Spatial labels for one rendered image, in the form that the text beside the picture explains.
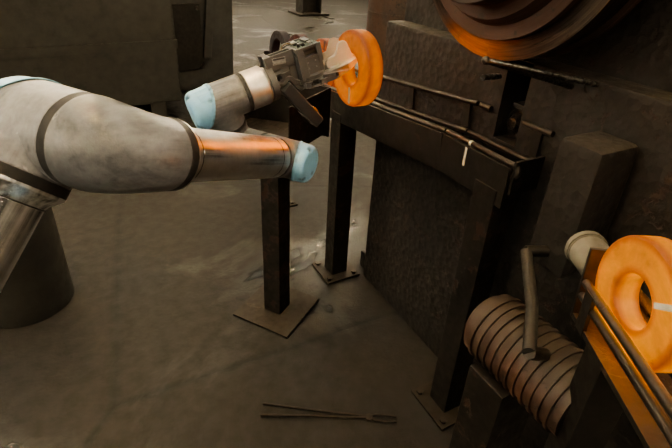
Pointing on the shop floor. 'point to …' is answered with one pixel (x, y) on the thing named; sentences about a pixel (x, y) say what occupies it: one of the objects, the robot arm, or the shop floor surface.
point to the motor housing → (511, 377)
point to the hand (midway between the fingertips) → (356, 59)
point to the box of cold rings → (91, 39)
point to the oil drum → (386, 0)
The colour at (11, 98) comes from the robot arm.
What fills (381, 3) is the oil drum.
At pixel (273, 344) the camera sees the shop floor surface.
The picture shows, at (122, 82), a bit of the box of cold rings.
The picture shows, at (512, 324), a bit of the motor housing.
